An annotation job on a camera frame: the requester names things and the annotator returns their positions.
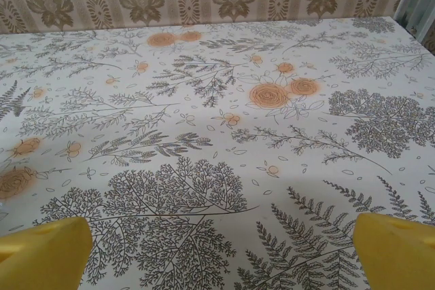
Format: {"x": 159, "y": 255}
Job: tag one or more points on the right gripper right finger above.
{"x": 397, "y": 256}

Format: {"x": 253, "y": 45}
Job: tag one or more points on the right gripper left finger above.
{"x": 44, "y": 256}

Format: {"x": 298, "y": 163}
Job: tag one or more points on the floral tablecloth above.
{"x": 204, "y": 117}

